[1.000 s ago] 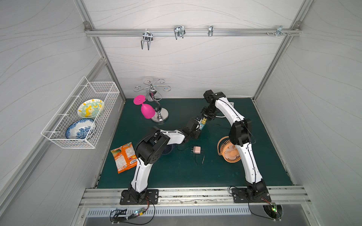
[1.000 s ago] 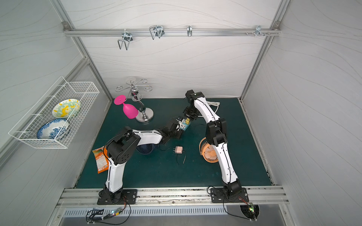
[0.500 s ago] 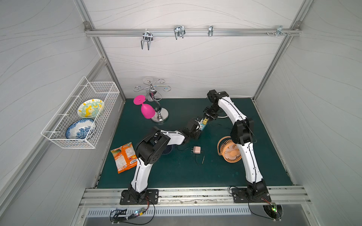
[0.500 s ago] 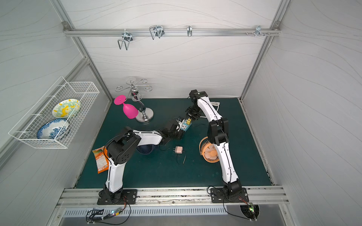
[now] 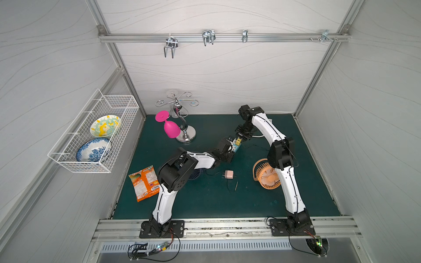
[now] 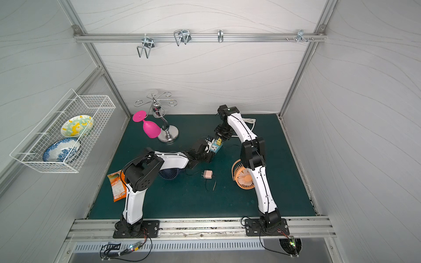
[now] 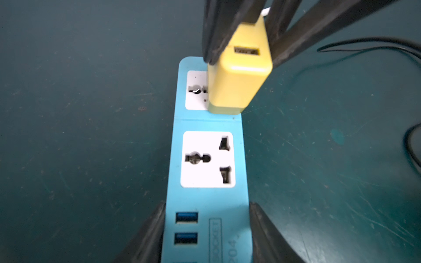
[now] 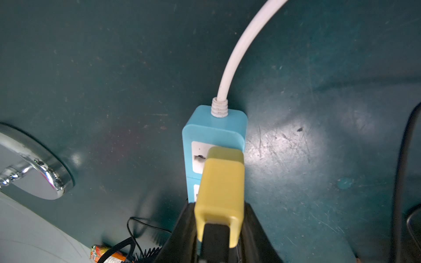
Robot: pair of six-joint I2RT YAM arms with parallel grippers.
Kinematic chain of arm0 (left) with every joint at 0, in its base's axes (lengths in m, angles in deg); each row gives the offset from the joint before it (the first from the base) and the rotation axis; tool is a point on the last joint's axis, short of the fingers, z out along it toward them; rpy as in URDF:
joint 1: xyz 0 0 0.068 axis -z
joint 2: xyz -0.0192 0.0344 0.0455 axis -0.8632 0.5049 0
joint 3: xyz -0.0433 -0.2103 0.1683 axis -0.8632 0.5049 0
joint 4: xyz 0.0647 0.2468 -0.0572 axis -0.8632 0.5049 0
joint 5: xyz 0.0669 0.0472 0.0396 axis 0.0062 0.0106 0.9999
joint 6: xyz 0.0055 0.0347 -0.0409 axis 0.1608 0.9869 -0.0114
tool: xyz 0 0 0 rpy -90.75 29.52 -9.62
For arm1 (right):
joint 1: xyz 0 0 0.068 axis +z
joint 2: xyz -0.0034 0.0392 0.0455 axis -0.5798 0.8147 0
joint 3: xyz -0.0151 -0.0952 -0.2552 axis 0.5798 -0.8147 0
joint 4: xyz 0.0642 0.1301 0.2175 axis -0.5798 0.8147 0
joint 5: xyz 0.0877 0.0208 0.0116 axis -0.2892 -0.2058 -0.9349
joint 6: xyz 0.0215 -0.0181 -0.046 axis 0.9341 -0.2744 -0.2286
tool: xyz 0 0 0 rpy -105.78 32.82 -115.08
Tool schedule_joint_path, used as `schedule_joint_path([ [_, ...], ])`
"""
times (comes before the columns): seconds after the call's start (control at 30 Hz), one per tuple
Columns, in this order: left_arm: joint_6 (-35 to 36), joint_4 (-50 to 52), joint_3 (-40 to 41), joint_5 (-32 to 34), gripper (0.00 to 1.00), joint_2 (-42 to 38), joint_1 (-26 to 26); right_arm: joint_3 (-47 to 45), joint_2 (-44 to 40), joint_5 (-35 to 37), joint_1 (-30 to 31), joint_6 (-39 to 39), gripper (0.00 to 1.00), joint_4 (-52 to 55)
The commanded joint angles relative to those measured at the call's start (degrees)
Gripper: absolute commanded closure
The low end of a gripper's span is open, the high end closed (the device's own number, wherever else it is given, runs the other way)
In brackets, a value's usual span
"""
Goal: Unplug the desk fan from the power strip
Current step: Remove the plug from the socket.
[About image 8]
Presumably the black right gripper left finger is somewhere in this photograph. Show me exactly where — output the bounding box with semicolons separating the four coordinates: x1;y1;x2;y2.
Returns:
154;203;197;263

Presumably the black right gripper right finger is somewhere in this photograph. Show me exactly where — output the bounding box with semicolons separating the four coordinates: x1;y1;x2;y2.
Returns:
240;203;283;263

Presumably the yellow USB plug adapter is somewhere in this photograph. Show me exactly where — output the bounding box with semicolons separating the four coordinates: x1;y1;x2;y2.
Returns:
194;146;245;248

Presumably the light blue power strip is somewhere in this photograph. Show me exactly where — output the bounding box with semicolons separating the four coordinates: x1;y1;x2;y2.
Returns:
182;105;248;203

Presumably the navy blue desk fan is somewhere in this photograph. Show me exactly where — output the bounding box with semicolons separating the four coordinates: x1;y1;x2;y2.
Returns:
135;247;161;263

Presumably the orange snack packet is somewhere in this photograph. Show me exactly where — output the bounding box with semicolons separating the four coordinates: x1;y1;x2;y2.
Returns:
90;245;127;263

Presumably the chrome glass holder stand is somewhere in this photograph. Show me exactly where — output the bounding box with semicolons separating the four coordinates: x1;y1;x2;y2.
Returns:
1;123;75;200

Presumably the black navy fan cable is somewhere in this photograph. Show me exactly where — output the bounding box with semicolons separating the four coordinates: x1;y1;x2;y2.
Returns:
96;216;173;263

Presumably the white power strip cord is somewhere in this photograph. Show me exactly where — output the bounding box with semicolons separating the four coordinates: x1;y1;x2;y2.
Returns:
210;0;289;118

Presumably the black orange fan cable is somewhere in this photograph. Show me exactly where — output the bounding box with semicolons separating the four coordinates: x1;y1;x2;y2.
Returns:
389;101;421;263

